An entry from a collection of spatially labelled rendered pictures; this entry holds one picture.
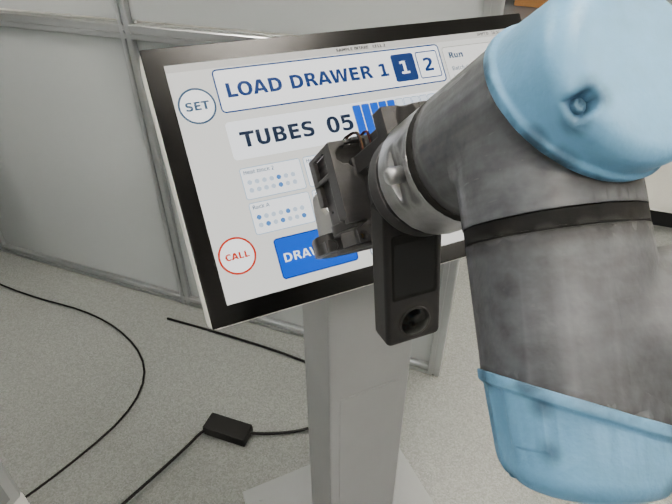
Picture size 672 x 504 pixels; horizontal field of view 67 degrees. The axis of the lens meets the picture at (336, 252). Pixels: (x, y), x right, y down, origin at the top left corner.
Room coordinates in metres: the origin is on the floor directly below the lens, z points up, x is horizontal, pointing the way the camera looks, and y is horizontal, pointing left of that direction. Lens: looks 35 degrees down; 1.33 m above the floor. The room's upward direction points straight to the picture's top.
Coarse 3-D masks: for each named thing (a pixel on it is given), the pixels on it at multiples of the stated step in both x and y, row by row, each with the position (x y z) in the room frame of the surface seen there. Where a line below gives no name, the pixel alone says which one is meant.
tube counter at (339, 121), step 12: (396, 96) 0.63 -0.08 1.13; (408, 96) 0.64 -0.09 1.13; (420, 96) 0.64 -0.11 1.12; (324, 108) 0.59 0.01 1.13; (336, 108) 0.59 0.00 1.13; (348, 108) 0.60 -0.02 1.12; (360, 108) 0.60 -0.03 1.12; (372, 108) 0.61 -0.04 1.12; (324, 120) 0.58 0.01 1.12; (336, 120) 0.58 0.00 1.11; (348, 120) 0.59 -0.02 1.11; (360, 120) 0.59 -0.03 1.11; (372, 120) 0.60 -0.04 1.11; (336, 132) 0.57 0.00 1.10; (348, 132) 0.58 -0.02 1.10; (360, 132) 0.58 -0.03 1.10
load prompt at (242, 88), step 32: (256, 64) 0.60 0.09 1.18; (288, 64) 0.61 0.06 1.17; (320, 64) 0.62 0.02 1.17; (352, 64) 0.64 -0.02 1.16; (384, 64) 0.65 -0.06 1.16; (416, 64) 0.67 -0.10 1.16; (224, 96) 0.56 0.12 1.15; (256, 96) 0.57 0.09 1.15; (288, 96) 0.58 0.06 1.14; (320, 96) 0.60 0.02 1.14
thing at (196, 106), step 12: (180, 96) 0.54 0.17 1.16; (192, 96) 0.55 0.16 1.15; (204, 96) 0.55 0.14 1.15; (180, 108) 0.54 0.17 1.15; (192, 108) 0.54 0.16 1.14; (204, 108) 0.54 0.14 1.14; (216, 108) 0.55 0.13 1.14; (180, 120) 0.53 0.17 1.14; (192, 120) 0.53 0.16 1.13; (204, 120) 0.53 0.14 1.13; (216, 120) 0.54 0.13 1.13
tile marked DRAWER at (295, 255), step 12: (276, 240) 0.47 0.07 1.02; (288, 240) 0.47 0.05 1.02; (300, 240) 0.47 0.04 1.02; (312, 240) 0.48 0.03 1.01; (276, 252) 0.46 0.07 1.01; (288, 252) 0.46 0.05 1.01; (300, 252) 0.46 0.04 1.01; (312, 252) 0.47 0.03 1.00; (288, 264) 0.45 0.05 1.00; (300, 264) 0.46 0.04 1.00; (312, 264) 0.46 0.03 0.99; (324, 264) 0.46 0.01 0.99; (336, 264) 0.47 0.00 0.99; (288, 276) 0.44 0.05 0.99
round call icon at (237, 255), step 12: (216, 240) 0.45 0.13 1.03; (228, 240) 0.45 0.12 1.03; (240, 240) 0.46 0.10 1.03; (252, 240) 0.46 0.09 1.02; (216, 252) 0.44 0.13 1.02; (228, 252) 0.44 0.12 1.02; (240, 252) 0.45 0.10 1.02; (252, 252) 0.45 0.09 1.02; (228, 264) 0.44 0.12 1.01; (240, 264) 0.44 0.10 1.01; (252, 264) 0.44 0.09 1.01; (228, 276) 0.43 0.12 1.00
